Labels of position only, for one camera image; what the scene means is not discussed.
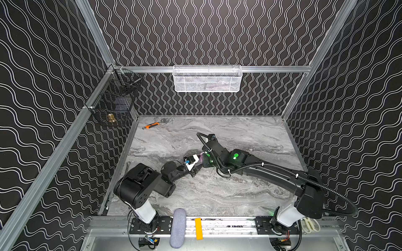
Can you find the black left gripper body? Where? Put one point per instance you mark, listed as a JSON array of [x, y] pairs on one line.
[[194, 169]]

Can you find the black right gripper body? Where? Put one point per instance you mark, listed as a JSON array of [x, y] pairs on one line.
[[209, 147]]

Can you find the purple earbud charging case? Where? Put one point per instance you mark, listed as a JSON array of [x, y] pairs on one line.
[[200, 161]]

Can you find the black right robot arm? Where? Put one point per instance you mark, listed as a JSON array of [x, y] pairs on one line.
[[307, 199]]

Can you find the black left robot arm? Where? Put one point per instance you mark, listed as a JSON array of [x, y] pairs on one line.
[[135, 188]]

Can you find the yellow tape strip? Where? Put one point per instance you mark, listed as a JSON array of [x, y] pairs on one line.
[[198, 229]]

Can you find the grey foam roller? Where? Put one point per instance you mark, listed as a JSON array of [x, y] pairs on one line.
[[178, 229]]

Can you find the brass fitting in basket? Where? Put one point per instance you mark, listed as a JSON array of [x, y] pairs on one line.
[[111, 118]]

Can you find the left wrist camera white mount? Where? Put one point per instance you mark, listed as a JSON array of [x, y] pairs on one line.
[[191, 161]]

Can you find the adjustable wrench orange handle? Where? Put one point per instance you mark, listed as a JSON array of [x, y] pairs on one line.
[[154, 124]]

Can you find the white mesh wall basket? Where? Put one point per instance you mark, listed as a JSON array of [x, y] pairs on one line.
[[207, 82]]

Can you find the black wire wall basket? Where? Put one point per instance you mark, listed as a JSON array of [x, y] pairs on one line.
[[117, 98]]

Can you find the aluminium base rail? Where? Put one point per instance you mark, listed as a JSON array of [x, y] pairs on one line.
[[212, 226]]

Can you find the white handled scissors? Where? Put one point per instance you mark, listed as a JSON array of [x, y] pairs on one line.
[[310, 225]]

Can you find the aluminium horizontal back rail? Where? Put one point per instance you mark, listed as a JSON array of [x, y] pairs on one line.
[[219, 68]]

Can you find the aluminium corner post left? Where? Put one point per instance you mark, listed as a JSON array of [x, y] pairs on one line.
[[93, 26]]

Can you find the aluminium corner post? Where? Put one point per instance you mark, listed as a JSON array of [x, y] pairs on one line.
[[338, 22], [93, 26]]

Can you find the aluminium left side rail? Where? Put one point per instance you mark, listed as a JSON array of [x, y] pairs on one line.
[[24, 210]]

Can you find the aluminium corner post right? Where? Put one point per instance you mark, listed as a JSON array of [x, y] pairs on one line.
[[338, 22]]

